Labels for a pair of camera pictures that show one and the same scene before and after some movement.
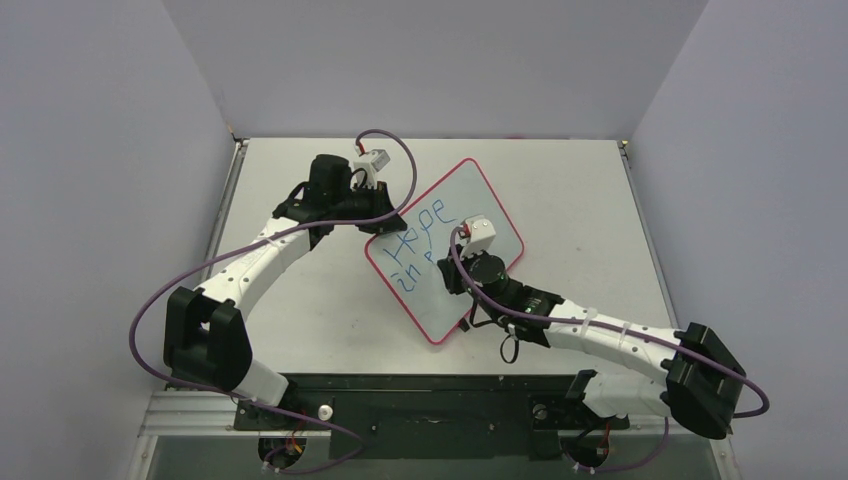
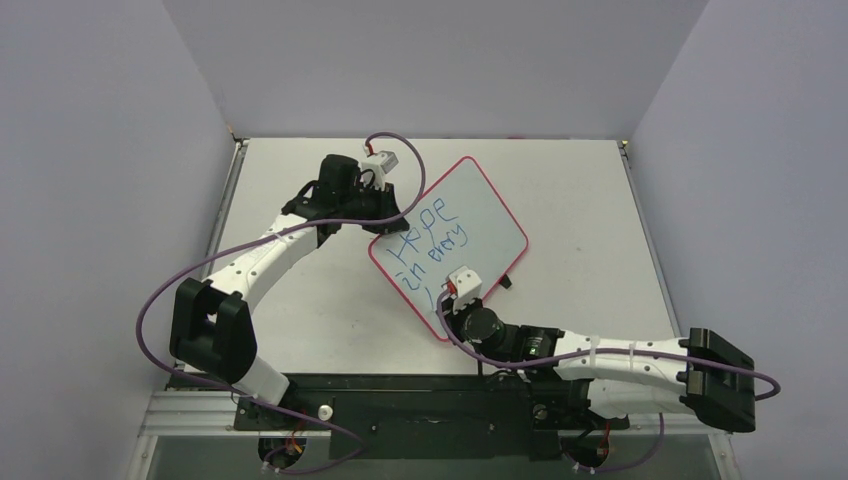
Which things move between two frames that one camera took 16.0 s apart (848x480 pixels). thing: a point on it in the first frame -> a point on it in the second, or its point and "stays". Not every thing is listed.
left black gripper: x=378 y=198 stays
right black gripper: x=454 y=273 -> x=448 y=304
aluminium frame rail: x=193 y=414 stays
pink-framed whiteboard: x=408 y=258 stays
